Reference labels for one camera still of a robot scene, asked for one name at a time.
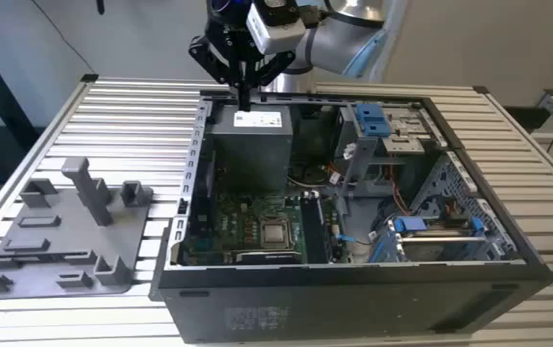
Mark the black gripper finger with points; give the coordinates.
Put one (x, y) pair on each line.
(275, 67)
(203, 54)

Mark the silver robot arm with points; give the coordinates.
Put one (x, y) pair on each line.
(334, 43)

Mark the blue drive carrier latch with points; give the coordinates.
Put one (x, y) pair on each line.
(375, 129)
(369, 112)

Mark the grey power supply unit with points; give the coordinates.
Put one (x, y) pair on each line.
(251, 155)

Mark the round black speaker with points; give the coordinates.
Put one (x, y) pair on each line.
(311, 175)

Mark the grey metal drive cage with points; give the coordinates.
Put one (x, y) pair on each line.
(401, 144)

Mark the green motherboard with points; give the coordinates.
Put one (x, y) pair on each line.
(237, 217)

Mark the silver CPU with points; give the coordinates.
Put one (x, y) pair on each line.
(275, 233)

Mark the graphics card with black cooler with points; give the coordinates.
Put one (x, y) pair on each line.
(266, 257)

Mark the hard disk in blue carrier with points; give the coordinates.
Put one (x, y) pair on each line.
(382, 249)

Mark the grey plastic parts rack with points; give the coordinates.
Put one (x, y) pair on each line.
(78, 231)

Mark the black open PC case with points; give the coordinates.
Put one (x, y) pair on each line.
(353, 307)

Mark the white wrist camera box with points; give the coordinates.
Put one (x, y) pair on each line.
(275, 32)

